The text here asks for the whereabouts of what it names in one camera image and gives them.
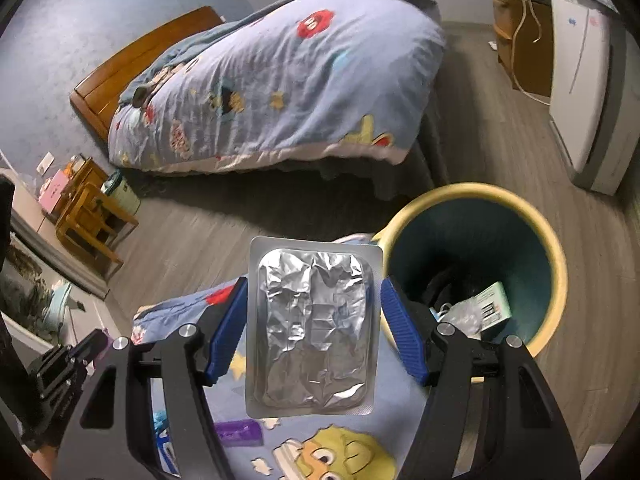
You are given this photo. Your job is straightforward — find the purple tube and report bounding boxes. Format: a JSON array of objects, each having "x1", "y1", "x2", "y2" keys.
[{"x1": 214, "y1": 419, "x2": 264, "y2": 448}]

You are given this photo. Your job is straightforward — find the small green white bin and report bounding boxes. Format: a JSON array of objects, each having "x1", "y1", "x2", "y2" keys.
[{"x1": 101, "y1": 170, "x2": 141, "y2": 216}]

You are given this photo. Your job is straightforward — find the teal bin with yellow rim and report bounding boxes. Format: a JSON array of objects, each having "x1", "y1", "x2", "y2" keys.
[{"x1": 371, "y1": 182, "x2": 570, "y2": 385}]

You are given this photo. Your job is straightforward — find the blue cartoon bed duvet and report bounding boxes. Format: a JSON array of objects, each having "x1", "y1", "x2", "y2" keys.
[{"x1": 107, "y1": 0, "x2": 446, "y2": 174}]

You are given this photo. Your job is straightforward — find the pink box on desk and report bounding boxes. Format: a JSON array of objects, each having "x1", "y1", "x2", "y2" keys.
[{"x1": 38, "y1": 170, "x2": 70, "y2": 214}]

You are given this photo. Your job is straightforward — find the blue cartoon table cloth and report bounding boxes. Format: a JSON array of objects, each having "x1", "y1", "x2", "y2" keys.
[{"x1": 130, "y1": 232, "x2": 432, "y2": 480}]

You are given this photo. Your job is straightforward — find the white air purifier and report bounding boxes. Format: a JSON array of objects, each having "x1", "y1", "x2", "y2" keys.
[{"x1": 549, "y1": 0, "x2": 639, "y2": 195}]

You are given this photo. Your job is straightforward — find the wooden desk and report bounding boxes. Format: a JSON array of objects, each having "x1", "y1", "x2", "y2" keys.
[{"x1": 43, "y1": 157, "x2": 108, "y2": 223}]

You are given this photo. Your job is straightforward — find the wooden nightstand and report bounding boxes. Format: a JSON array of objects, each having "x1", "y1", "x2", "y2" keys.
[{"x1": 491, "y1": 0, "x2": 553, "y2": 98}]

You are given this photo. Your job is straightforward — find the white charging cable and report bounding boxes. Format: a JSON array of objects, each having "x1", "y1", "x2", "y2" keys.
[{"x1": 508, "y1": 0, "x2": 551, "y2": 108}]

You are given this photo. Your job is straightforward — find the small wooden chair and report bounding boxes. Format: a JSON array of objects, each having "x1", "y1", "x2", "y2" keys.
[{"x1": 55, "y1": 182, "x2": 139, "y2": 275}]

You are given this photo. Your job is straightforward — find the wooden bed frame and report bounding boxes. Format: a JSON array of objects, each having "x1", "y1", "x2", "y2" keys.
[{"x1": 70, "y1": 6, "x2": 224, "y2": 144}]

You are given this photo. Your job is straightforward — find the silver foil blister pack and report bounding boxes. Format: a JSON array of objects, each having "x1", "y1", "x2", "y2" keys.
[{"x1": 245, "y1": 236, "x2": 383, "y2": 418}]

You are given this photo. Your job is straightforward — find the green white small box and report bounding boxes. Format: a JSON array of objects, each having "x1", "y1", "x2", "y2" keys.
[{"x1": 474, "y1": 282, "x2": 512, "y2": 334}]

